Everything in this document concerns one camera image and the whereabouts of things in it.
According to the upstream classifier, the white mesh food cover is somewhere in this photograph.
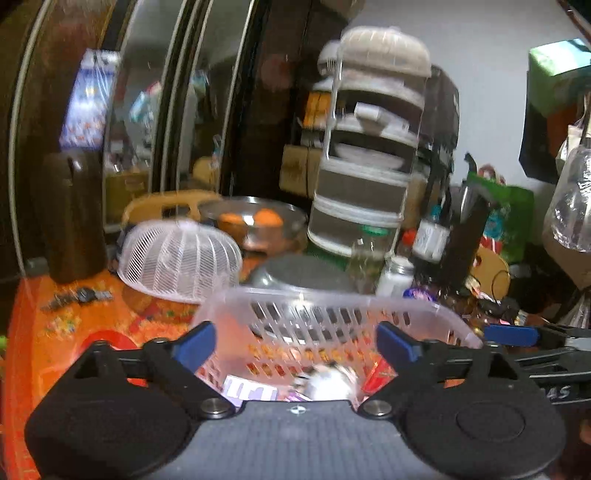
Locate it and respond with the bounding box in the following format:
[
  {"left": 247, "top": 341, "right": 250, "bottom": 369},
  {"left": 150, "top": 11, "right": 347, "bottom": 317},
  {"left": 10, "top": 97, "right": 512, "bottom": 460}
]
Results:
[{"left": 117, "top": 219, "right": 242, "bottom": 304}]

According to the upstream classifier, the dark wooden wardrobe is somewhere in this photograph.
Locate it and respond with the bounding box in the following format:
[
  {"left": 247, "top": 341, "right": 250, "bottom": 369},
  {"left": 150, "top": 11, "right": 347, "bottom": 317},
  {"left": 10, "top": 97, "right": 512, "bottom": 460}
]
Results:
[{"left": 1, "top": 1, "right": 363, "bottom": 281}]

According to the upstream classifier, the dark red-topped box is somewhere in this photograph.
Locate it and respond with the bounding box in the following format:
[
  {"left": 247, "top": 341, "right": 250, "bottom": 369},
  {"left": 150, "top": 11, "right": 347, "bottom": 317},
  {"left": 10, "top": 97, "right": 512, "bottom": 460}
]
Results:
[{"left": 362, "top": 358, "right": 397, "bottom": 396}]

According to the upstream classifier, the hanging clear plastic bag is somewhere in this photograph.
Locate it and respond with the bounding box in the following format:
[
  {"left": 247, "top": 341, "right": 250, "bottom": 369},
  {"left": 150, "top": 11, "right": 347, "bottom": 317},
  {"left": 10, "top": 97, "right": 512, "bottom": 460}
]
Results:
[{"left": 544, "top": 137, "right": 590, "bottom": 253}]

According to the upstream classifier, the clear plastic basket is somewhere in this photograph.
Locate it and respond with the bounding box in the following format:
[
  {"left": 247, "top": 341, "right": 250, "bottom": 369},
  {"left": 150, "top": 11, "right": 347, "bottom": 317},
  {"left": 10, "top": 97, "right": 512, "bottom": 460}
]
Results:
[{"left": 192, "top": 287, "right": 482, "bottom": 404}]

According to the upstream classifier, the purple small box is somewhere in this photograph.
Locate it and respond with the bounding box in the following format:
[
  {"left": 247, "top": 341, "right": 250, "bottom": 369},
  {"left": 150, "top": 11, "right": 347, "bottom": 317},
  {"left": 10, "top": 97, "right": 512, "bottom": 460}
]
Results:
[{"left": 221, "top": 375, "right": 279, "bottom": 408}]

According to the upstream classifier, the blue calendar poster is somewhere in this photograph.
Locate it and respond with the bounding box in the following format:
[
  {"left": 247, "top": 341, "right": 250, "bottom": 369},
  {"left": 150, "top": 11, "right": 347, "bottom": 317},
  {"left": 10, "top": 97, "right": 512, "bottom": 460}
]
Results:
[{"left": 59, "top": 49, "right": 120, "bottom": 151}]

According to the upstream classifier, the green-lid clear jar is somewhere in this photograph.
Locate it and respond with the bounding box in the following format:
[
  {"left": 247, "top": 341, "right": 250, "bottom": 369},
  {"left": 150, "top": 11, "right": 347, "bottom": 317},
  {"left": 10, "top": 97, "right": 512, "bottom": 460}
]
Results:
[{"left": 346, "top": 226, "right": 390, "bottom": 295}]

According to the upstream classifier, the tiered white food rack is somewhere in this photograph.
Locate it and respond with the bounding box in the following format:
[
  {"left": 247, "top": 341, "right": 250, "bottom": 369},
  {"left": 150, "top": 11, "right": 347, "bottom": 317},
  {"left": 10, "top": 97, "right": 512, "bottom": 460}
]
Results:
[{"left": 308, "top": 26, "right": 432, "bottom": 257}]

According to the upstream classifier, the grey upturned metal bowl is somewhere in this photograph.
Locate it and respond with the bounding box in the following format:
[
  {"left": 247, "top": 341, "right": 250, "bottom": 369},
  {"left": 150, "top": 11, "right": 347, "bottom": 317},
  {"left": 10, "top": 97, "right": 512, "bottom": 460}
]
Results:
[{"left": 245, "top": 253, "right": 358, "bottom": 293}]

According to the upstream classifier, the dark kettle jug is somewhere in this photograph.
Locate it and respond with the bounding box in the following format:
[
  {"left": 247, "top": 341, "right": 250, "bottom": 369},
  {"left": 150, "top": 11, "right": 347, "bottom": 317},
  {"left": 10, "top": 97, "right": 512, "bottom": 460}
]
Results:
[{"left": 437, "top": 181, "right": 497, "bottom": 290}]

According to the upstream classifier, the white round plush toy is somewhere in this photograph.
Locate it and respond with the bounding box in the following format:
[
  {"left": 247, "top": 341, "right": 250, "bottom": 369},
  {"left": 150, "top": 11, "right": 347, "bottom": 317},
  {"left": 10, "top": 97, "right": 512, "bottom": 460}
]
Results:
[{"left": 290, "top": 362, "right": 359, "bottom": 403}]

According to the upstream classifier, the white-label dark bottle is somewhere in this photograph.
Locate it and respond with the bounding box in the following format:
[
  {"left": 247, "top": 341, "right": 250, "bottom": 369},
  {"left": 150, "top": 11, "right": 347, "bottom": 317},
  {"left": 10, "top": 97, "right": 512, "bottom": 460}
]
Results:
[{"left": 412, "top": 205, "right": 451, "bottom": 264}]

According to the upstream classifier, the dark brown thermos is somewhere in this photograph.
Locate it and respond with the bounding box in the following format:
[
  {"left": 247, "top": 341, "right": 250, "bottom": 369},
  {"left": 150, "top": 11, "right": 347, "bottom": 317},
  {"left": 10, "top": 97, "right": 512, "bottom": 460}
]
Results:
[{"left": 31, "top": 149, "right": 107, "bottom": 284}]

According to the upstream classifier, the metal bowl with oranges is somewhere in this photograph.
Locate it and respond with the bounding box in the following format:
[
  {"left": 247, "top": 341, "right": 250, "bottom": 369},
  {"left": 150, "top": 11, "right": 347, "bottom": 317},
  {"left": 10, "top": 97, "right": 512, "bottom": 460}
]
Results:
[{"left": 198, "top": 196, "right": 308, "bottom": 256}]

